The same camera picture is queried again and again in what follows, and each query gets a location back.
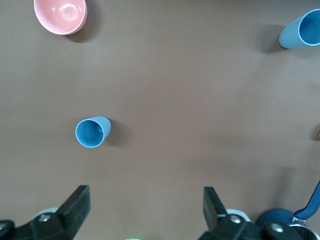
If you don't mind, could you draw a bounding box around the dark blue saucepan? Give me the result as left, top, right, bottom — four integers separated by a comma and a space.
255, 179, 320, 240

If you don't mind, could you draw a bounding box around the bright blue plastic cup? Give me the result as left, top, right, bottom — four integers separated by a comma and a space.
74, 116, 112, 149

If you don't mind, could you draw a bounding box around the grey-blue plastic cup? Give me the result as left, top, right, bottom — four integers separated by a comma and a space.
278, 8, 320, 50

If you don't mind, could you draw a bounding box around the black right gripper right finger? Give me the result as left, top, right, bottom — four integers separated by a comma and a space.
198, 186, 309, 240

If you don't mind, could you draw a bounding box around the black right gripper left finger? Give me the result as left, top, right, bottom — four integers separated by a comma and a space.
0, 185, 91, 240

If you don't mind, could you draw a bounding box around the pink bowl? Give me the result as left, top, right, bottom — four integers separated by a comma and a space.
33, 0, 88, 36

